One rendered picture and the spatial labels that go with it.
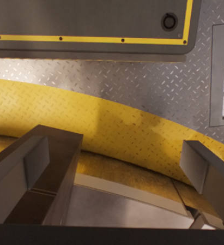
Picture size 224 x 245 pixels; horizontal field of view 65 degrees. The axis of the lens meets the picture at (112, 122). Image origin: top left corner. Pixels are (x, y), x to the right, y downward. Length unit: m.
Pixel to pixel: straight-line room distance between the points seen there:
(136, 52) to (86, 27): 0.14
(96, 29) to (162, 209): 0.61
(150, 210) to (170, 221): 0.09
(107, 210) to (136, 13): 0.61
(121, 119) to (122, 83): 0.17
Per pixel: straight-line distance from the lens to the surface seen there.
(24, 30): 0.55
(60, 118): 0.88
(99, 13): 0.51
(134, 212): 0.70
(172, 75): 0.86
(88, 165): 0.80
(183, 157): 0.17
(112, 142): 0.88
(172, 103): 0.87
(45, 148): 0.16
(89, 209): 0.69
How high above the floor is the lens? 0.82
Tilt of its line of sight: 74 degrees down
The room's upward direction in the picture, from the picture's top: 179 degrees counter-clockwise
